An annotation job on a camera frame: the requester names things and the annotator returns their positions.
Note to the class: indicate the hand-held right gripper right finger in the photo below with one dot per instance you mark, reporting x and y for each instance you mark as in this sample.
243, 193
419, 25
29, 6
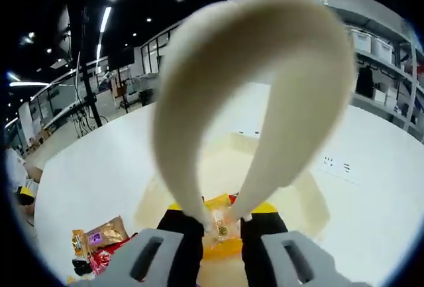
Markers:
291, 260

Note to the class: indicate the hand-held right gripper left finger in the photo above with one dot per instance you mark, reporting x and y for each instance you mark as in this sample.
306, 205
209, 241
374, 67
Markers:
149, 257

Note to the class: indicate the brown food packet purple label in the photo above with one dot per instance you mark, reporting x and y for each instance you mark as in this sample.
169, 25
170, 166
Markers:
107, 232

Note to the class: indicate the black food packet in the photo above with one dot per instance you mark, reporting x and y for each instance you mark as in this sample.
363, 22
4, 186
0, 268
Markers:
81, 266

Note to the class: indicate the yellow food packet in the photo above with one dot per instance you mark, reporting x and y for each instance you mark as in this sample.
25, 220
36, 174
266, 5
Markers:
222, 249

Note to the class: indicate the small red food packet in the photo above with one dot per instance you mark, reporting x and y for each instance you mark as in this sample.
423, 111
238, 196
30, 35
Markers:
233, 197

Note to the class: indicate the cream food container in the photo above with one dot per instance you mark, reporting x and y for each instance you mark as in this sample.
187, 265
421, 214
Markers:
218, 161

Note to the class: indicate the white food tongs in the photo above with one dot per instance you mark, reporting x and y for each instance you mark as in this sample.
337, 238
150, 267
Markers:
205, 68

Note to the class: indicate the white background desk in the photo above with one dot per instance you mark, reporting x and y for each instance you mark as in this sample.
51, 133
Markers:
66, 111

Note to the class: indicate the white table socket panel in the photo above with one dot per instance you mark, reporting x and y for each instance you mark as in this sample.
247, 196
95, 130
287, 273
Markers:
338, 169

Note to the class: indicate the black tripod stand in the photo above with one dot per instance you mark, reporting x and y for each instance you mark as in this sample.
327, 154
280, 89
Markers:
89, 94

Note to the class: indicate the white cardboard box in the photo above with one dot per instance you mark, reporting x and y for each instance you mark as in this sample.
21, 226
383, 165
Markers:
386, 96

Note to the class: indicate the short ceiling strip light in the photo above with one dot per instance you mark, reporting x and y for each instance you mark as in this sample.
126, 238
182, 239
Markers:
105, 18

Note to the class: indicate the black bag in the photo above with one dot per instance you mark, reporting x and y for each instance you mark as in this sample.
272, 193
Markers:
364, 81

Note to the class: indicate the grey metal shelf rack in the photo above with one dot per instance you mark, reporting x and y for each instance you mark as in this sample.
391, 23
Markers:
381, 60

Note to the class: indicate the row of white storage bins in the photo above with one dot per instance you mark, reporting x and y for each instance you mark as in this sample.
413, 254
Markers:
381, 46

